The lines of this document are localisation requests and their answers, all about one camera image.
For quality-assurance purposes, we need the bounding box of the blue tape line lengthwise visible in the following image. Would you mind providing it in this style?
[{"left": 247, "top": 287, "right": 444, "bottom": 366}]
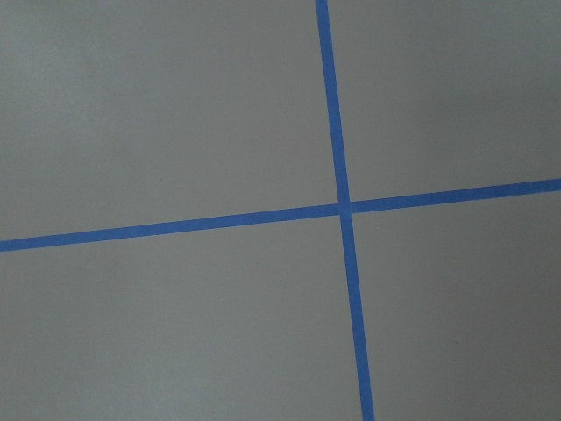
[{"left": 315, "top": 0, "right": 375, "bottom": 421}]

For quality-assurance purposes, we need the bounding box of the blue tape line crosswise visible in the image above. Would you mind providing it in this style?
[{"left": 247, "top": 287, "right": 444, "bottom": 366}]
[{"left": 1, "top": 178, "right": 560, "bottom": 253}]

